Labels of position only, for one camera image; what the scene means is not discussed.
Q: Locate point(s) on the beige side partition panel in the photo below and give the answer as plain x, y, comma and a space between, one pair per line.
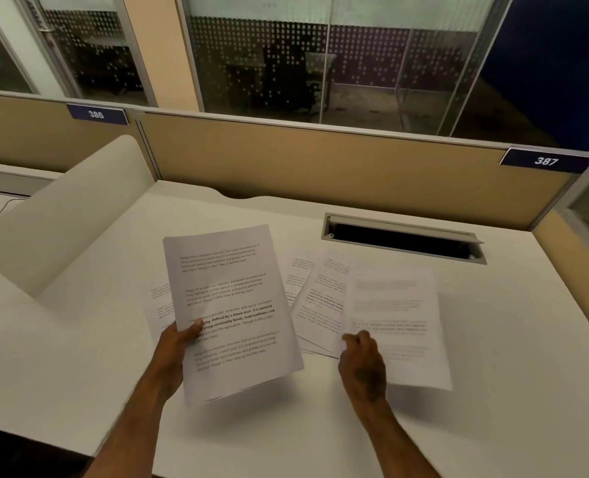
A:
581, 253

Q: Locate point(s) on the person's right fingers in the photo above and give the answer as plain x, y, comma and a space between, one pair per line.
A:
358, 338

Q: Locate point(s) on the dotted glass wall panel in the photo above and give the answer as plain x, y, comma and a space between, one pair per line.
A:
95, 49
324, 59

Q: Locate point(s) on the person's left forearm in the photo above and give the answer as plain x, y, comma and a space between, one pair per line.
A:
135, 433

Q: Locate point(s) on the person's left thumb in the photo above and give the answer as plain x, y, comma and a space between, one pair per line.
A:
190, 330

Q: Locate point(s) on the person's right forearm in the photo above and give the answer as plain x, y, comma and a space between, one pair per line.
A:
399, 443

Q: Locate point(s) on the blue desk number sign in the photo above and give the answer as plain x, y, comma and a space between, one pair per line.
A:
546, 160
96, 114

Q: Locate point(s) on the person's right hand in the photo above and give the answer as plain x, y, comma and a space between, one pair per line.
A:
364, 368

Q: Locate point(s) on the stack of printed paper sheets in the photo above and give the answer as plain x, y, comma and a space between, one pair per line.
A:
229, 303

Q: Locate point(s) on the white rounded desk divider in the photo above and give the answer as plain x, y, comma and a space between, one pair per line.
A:
70, 214

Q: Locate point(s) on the faint printed paper sheet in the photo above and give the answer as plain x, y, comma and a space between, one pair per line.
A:
399, 318

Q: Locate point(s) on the person's left hand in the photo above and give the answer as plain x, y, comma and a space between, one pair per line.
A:
167, 355

